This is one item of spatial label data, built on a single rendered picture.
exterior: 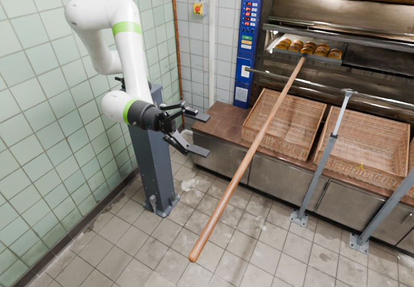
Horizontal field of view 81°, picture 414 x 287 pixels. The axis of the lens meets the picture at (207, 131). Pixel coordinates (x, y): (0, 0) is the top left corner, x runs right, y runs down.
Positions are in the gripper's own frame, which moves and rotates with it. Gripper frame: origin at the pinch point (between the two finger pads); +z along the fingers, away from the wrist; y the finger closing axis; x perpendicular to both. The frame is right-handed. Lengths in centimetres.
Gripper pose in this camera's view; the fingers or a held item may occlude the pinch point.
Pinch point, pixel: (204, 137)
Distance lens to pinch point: 72.7
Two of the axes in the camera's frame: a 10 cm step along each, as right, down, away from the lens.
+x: -4.7, 5.6, -6.8
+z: 8.8, 3.0, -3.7
